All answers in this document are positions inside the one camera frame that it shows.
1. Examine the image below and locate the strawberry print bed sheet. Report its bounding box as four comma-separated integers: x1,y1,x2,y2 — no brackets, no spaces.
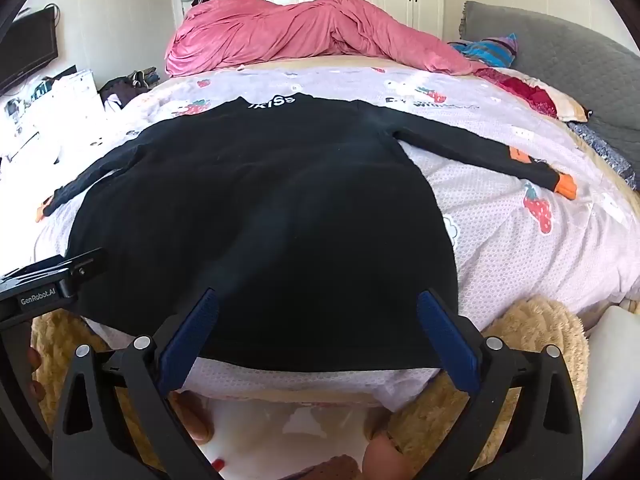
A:
30,62,640,411

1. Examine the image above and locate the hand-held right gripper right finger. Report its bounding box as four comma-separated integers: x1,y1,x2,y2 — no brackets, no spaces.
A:
416,288,585,480

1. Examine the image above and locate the red patterned pillow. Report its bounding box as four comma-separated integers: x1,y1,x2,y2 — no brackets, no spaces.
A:
475,65,590,123

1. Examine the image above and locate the pink duvet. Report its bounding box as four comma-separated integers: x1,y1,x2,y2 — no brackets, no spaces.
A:
165,0,488,78

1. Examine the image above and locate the black television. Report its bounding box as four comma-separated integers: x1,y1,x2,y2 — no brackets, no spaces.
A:
0,5,58,96

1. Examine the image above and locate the blue patterned pillow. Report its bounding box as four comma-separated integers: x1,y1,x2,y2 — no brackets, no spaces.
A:
567,121,638,188

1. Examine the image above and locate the white dresser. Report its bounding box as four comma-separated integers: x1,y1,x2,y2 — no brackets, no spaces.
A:
0,67,106,171

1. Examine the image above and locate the grey quilted headboard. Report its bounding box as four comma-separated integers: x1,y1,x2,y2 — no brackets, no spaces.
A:
460,1,640,161

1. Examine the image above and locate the striped colourful cloth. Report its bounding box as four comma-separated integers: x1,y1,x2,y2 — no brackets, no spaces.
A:
447,32,518,68

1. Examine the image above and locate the pile of dark clothes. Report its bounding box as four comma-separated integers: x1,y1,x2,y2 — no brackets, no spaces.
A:
99,67,161,111

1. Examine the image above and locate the black sweater with orange cuffs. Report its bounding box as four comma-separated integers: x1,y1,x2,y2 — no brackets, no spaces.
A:
37,92,578,373

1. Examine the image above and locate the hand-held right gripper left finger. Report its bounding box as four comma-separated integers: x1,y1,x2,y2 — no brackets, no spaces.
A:
51,287,221,480

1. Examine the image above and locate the person's right hand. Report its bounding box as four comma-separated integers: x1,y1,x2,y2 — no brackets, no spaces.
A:
362,432,418,480

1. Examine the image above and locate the person's left hand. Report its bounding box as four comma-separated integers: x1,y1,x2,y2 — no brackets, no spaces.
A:
26,346,45,401

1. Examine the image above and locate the fluffy tan rug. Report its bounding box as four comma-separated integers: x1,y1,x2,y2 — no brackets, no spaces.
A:
30,295,591,480

